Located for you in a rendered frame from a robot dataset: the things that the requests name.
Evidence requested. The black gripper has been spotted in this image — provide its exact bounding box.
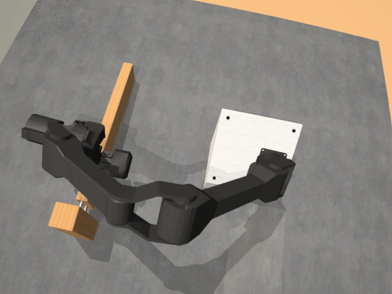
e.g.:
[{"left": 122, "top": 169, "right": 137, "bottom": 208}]
[{"left": 88, "top": 140, "right": 133, "bottom": 179}]

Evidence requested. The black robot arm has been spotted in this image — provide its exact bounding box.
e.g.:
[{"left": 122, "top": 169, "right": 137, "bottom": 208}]
[{"left": 22, "top": 114, "right": 296, "bottom": 246}]

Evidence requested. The long wooden rail with metal hooks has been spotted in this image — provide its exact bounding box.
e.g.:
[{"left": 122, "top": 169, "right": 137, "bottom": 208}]
[{"left": 76, "top": 62, "right": 135, "bottom": 211}]

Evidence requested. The wooden block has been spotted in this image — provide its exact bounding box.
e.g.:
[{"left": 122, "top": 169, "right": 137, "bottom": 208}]
[{"left": 48, "top": 201, "right": 98, "bottom": 241}]

